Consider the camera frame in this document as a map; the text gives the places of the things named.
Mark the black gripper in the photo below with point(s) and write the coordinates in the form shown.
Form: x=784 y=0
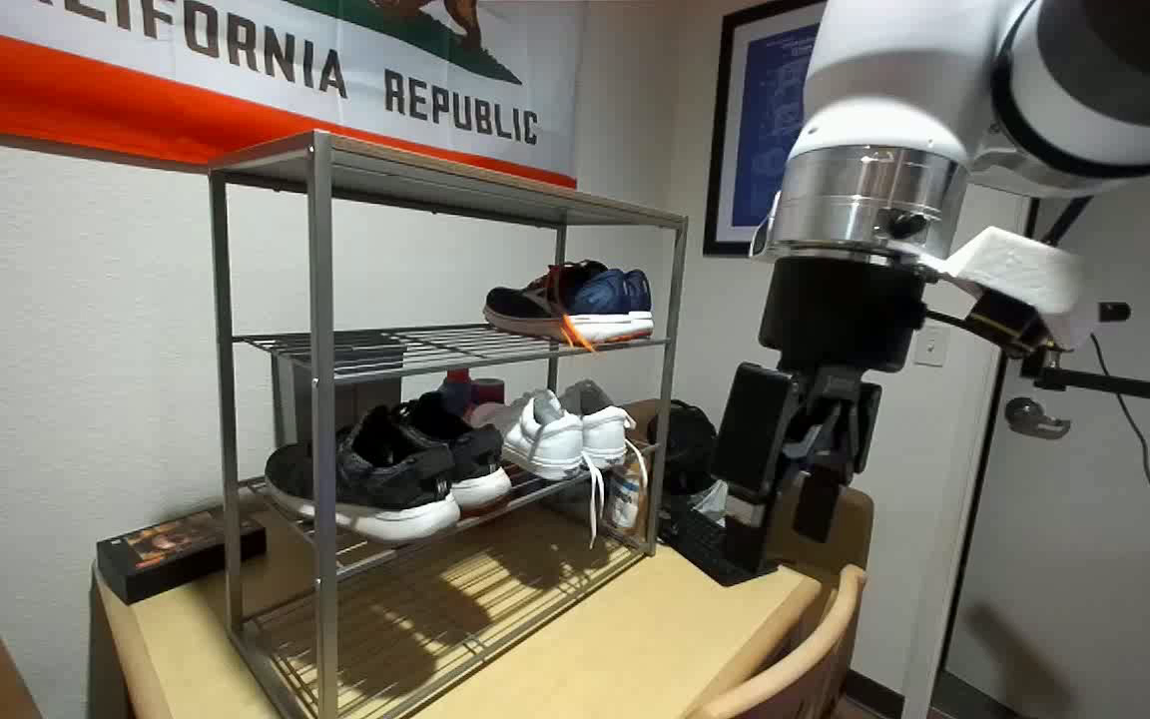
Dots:
x=840 y=312

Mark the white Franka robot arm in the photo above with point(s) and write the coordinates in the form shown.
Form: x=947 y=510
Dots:
x=894 y=52

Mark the white plastic bag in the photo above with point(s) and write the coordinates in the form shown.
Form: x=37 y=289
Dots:
x=712 y=506

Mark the grey metal shoe rack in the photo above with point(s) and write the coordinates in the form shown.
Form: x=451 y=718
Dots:
x=322 y=400

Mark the brown box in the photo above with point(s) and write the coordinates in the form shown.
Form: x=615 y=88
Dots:
x=820 y=560

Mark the black computer keyboard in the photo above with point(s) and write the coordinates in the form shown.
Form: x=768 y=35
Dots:
x=721 y=552

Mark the blue running shoe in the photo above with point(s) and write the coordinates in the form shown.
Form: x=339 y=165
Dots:
x=519 y=311
x=639 y=289

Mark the silver door lever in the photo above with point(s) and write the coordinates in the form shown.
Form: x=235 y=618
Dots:
x=1034 y=422

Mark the framed blue blueprint picture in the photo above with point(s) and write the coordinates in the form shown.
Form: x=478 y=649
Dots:
x=761 y=135

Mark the white door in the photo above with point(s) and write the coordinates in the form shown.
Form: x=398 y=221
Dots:
x=1066 y=601

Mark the maroon item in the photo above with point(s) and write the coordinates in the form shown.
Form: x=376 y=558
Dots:
x=468 y=393

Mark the black sneaker white sole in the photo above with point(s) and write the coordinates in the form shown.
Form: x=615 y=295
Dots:
x=462 y=446
x=376 y=485

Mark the flat black box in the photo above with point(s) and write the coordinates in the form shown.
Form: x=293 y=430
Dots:
x=178 y=558

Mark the California Republic flag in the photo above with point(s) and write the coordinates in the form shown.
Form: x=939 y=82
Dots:
x=201 y=104

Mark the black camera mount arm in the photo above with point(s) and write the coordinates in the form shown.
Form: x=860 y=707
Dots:
x=1134 y=384

